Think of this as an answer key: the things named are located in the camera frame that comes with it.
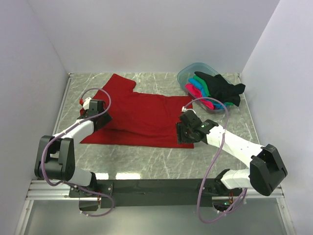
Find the black t shirt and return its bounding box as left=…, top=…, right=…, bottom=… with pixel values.
left=195, top=71, right=246, bottom=106

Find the pink t shirt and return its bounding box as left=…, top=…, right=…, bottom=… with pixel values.
left=185, top=83, right=215, bottom=110

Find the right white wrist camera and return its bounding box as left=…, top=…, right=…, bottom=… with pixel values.
left=181, top=106, right=196, bottom=114

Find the red t shirt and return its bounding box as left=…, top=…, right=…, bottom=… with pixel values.
left=82, top=74, right=194, bottom=149

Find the clear plastic bin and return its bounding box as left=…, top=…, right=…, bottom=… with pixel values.
left=177, top=63, right=224, bottom=114

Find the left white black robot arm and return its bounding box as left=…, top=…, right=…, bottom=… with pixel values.
left=34, top=98, right=112, bottom=197

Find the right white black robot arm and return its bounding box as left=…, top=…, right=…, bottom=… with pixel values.
left=176, top=108, right=288, bottom=196

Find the green t shirt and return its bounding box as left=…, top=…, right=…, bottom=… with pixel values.
left=188, top=74, right=241, bottom=105

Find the blue t shirt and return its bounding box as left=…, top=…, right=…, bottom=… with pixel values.
left=185, top=76, right=223, bottom=110

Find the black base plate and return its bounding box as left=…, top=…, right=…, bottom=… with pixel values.
left=68, top=178, right=244, bottom=212

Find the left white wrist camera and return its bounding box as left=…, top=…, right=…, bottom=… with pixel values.
left=79, top=97, right=92, bottom=110

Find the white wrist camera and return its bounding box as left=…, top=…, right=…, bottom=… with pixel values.
left=181, top=106, right=196, bottom=114
left=79, top=97, right=92, bottom=110

